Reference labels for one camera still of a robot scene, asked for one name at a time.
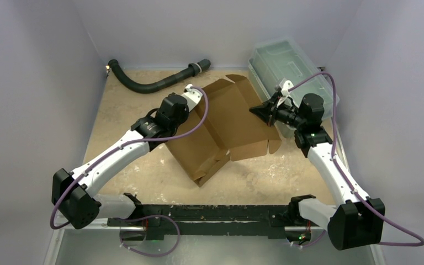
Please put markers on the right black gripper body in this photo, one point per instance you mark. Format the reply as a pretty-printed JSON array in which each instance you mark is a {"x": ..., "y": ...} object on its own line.
[{"x": 273, "y": 111}]

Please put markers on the brown cardboard box sheet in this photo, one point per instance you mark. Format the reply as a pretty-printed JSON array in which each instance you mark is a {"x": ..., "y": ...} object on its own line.
[{"x": 230, "y": 132}]

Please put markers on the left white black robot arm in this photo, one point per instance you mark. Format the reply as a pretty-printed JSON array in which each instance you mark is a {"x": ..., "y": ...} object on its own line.
[{"x": 75, "y": 193}]

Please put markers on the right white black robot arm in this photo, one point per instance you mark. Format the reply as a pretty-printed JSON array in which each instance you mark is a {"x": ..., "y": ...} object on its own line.
[{"x": 356, "y": 219}]

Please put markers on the clear plastic storage bin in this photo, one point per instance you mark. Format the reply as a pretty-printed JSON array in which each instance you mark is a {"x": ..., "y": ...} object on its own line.
[{"x": 275, "y": 60}]

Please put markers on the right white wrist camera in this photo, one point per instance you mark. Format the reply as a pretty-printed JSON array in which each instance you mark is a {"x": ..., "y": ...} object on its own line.
[{"x": 284, "y": 91}]

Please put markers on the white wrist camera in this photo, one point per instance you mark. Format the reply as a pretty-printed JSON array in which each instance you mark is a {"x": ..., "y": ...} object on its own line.
[
  {"x": 284, "y": 91},
  {"x": 192, "y": 95}
]

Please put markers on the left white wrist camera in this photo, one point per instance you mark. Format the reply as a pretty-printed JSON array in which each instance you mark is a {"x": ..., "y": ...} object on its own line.
[{"x": 192, "y": 95}]

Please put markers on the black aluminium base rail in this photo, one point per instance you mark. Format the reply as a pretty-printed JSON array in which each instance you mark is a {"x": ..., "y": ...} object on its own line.
[{"x": 210, "y": 220}]

